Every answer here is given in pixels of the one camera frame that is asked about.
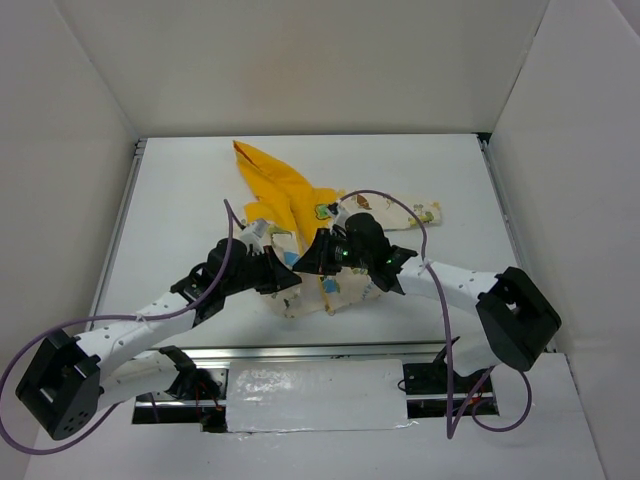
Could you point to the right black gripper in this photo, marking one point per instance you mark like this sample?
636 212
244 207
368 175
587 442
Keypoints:
324 253

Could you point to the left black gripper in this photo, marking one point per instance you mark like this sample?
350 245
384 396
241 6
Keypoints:
267 270

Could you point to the yellow hooded printed kids jacket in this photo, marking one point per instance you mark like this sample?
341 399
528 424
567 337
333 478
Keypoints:
294 209

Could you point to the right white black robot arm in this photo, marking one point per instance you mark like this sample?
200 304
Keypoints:
461 289

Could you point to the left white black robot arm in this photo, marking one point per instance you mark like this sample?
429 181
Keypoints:
71 378

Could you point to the white foil-taped panel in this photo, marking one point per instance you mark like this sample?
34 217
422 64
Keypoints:
316 396

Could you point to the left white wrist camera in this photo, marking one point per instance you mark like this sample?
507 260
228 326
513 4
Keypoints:
253 234

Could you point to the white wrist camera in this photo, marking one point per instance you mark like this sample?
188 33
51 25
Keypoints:
253 234
338 216

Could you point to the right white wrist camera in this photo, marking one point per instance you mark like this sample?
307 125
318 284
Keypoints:
338 216

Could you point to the aluminium front rail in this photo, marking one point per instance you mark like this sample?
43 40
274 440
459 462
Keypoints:
400 350

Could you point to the aluminium rail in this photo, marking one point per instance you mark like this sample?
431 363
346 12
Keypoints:
111 254
505 210
400 350

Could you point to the aluminium left side rail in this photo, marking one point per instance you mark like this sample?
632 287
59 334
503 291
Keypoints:
111 254

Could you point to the aluminium right side rail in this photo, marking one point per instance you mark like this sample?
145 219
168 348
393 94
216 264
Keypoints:
505 210

